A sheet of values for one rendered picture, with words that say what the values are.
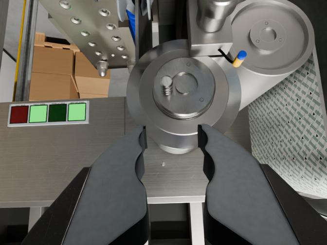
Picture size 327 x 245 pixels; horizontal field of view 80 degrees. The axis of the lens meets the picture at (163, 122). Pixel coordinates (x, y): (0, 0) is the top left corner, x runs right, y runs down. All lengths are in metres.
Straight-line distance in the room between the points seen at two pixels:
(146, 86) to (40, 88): 2.11
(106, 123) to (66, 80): 1.73
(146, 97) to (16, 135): 0.55
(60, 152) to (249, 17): 0.57
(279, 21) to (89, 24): 0.38
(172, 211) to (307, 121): 0.47
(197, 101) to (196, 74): 0.03
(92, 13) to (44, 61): 1.98
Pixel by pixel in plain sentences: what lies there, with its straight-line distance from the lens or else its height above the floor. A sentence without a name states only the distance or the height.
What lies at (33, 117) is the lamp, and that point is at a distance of 0.72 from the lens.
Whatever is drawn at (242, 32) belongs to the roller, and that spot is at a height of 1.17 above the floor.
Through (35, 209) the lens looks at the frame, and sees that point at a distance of 0.71.
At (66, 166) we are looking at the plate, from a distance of 0.65.
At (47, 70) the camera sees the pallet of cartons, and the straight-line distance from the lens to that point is 2.40.
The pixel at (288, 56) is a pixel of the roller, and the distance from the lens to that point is 0.33.
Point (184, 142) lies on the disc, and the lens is 0.24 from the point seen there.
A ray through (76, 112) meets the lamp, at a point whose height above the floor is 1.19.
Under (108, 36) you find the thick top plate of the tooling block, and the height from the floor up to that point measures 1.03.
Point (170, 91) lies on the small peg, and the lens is 0.22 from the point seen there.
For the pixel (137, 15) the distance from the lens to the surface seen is 0.33.
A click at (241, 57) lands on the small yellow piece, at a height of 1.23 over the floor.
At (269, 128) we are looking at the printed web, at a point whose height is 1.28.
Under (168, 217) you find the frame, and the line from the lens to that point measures 0.68.
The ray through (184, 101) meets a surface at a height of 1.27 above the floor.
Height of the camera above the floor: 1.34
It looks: 11 degrees down
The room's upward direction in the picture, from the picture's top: 178 degrees clockwise
